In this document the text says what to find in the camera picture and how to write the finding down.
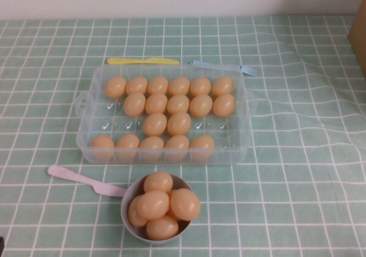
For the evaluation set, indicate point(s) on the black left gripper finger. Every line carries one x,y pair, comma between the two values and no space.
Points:
2,247

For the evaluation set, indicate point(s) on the brown cardboard box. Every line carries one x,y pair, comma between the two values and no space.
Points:
358,40

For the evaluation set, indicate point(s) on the clear plastic egg box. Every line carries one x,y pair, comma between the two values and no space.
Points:
94,120

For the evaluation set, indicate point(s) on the grey round bowl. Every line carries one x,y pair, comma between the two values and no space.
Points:
138,233

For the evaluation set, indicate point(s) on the pink plastic knife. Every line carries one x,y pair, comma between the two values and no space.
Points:
100,187

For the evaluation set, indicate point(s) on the blue plastic fork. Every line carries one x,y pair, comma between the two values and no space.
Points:
248,70

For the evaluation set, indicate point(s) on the yellow plastic knife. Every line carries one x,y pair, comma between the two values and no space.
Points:
128,61

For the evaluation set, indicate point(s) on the green checkered tablecloth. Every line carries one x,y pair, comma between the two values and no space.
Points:
286,182

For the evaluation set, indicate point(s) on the orange plastic egg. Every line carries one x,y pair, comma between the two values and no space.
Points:
173,215
151,149
178,86
115,87
156,103
136,85
200,86
202,147
153,205
133,215
178,104
179,123
223,86
162,227
158,183
102,148
177,148
201,105
224,105
154,124
185,204
157,85
134,104
127,147

